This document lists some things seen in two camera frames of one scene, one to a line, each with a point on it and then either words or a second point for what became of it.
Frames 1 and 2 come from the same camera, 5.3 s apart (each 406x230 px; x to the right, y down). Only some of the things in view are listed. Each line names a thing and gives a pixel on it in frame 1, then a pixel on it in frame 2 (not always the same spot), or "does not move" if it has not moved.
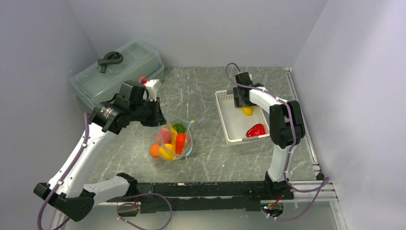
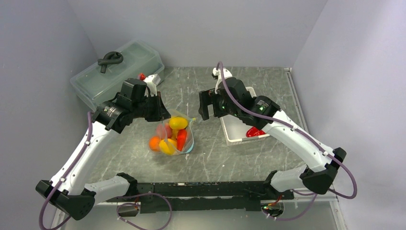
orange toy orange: (154, 150) to (154, 143)
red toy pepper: (257, 130) does not move
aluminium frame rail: (321, 189) does not move
